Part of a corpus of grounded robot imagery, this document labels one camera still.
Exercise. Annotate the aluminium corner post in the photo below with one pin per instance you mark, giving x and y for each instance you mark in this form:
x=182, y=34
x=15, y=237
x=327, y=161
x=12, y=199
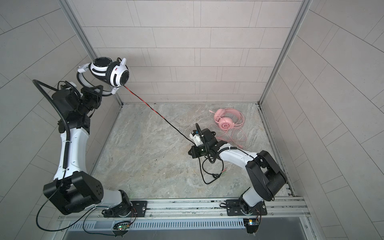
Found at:
x=287, y=44
x=65, y=6

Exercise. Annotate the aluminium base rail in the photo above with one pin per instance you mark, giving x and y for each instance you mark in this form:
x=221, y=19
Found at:
x=201, y=209

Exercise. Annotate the aluminium left corner post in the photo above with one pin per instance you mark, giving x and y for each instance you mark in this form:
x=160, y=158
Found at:
x=65, y=6

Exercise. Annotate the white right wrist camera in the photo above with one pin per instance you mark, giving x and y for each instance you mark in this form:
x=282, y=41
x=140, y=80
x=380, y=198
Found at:
x=194, y=135

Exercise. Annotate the left circuit board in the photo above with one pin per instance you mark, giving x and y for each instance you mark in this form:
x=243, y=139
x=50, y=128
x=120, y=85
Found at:
x=122, y=226

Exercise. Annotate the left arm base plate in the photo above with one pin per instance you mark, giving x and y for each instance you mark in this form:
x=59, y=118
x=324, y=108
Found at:
x=134, y=209

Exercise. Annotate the circuit board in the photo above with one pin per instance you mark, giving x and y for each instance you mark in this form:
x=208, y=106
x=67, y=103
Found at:
x=122, y=226
x=251, y=225

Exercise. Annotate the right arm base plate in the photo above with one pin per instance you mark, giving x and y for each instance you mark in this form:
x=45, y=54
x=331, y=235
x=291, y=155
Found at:
x=241, y=208

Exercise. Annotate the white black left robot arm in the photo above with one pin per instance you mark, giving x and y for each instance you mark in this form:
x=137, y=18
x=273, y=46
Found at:
x=73, y=189

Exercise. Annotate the aluminium right corner post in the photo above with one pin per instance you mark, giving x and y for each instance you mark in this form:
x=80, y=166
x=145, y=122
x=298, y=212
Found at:
x=287, y=44

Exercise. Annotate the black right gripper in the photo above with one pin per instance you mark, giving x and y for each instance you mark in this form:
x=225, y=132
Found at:
x=195, y=154

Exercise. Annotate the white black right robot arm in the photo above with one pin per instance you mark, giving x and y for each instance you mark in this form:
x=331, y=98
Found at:
x=266, y=176

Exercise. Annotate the pink headphones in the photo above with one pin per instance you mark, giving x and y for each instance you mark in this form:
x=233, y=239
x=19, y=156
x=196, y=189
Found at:
x=226, y=123

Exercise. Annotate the right circuit board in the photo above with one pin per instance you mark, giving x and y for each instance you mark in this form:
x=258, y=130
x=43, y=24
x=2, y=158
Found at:
x=251, y=225

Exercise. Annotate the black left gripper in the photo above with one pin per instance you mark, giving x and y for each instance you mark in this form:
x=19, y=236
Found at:
x=89, y=93

